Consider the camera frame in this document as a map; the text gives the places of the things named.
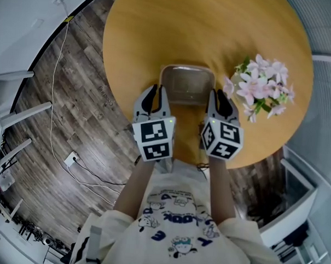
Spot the white furniture frame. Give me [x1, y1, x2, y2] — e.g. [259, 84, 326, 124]
[0, 68, 54, 180]

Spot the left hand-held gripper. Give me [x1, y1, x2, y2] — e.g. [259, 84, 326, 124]
[129, 83, 179, 174]

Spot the beige plastic tray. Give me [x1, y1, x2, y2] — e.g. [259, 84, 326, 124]
[158, 63, 216, 108]

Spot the pink flower bouquet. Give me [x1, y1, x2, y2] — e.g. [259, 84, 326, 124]
[221, 51, 298, 125]

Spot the long white cable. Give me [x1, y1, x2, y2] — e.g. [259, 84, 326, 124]
[46, 0, 131, 195]

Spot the white printed t-shirt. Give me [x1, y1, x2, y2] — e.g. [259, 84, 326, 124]
[68, 154, 292, 264]

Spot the black floor cable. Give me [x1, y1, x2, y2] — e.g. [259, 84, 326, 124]
[73, 156, 129, 186]

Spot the white floor socket box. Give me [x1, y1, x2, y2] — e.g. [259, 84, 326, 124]
[63, 150, 80, 167]

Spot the white glass-front cabinet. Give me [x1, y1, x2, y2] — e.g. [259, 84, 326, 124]
[257, 143, 331, 264]

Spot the grey shoulder strap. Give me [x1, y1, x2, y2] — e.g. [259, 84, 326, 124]
[86, 224, 105, 264]

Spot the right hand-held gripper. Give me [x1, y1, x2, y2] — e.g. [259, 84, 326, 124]
[198, 87, 247, 162]

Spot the person's left forearm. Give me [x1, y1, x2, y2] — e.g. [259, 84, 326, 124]
[113, 153, 156, 221]

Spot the person's right forearm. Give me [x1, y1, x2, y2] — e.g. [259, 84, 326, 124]
[204, 155, 240, 222]

